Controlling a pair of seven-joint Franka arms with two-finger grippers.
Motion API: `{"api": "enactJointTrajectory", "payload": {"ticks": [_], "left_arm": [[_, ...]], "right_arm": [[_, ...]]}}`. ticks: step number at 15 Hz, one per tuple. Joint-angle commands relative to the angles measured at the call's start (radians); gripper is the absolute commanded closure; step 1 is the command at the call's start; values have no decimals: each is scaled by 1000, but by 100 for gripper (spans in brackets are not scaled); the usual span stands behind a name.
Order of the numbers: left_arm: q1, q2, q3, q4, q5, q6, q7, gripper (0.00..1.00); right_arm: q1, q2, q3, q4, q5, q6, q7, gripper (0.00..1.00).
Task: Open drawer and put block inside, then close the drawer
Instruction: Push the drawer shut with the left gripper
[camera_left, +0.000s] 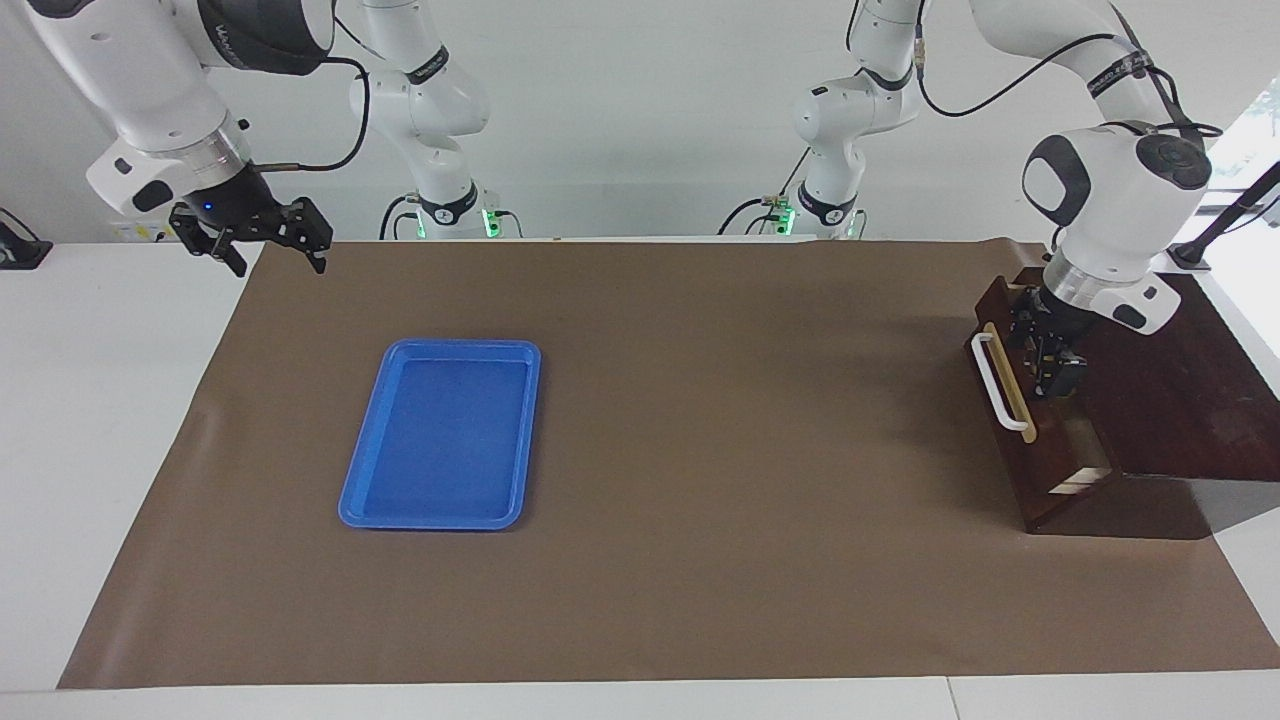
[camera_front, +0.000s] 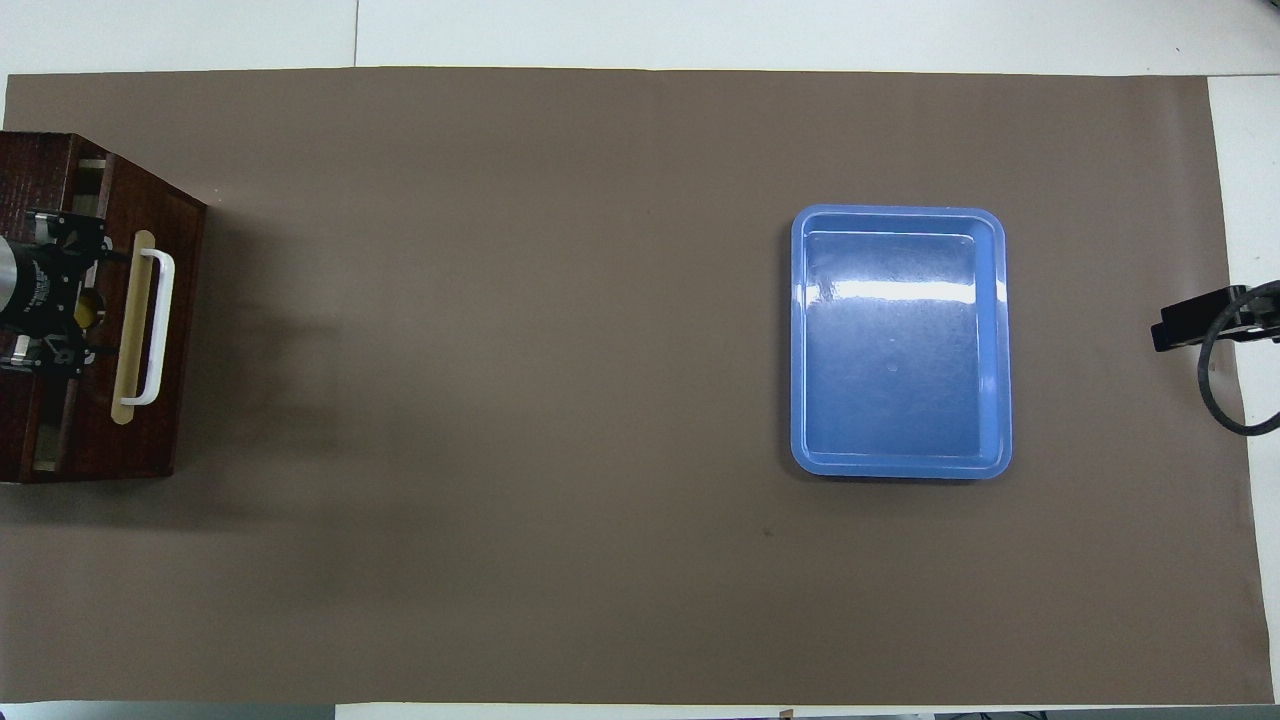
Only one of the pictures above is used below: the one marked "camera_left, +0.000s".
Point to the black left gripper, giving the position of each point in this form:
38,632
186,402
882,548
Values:
1050,318

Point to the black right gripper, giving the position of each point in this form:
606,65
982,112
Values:
235,205

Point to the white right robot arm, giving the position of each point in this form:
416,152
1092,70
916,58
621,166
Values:
150,80

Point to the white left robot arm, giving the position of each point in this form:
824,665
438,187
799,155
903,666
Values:
1120,200

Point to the dark wooden drawer cabinet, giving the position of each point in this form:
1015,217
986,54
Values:
1190,400

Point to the blue plastic tray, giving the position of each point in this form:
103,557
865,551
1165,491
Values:
440,440

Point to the brown paper table mat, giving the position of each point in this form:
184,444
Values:
700,560

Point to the white wall socket box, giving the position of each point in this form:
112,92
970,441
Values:
140,232

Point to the black table clamp mount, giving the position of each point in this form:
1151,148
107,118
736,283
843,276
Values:
20,255

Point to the black camera stand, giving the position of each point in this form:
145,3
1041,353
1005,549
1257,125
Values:
1235,210

